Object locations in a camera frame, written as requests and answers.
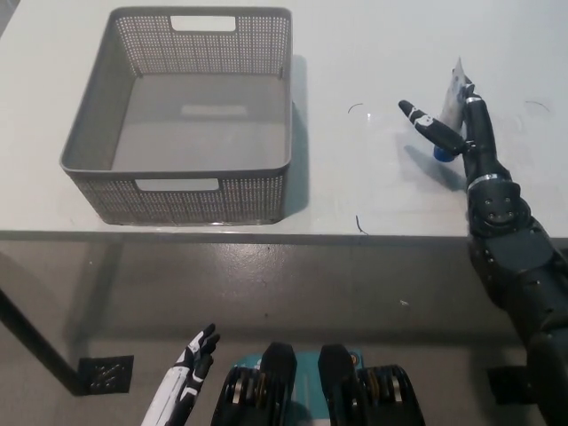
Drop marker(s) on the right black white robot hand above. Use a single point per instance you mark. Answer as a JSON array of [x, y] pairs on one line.
[[481, 146]]

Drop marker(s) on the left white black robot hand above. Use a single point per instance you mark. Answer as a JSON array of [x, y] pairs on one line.
[[177, 390]]

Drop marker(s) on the white shampoo tube blue cap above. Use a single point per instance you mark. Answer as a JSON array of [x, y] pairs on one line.
[[453, 102]]

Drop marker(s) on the black teal robot body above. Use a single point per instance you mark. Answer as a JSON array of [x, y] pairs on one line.
[[279, 373]]

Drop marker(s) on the black slanted table leg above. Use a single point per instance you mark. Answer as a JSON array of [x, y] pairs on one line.
[[40, 344]]

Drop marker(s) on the gray perforated plastic basket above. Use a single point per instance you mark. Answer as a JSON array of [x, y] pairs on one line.
[[186, 199]]

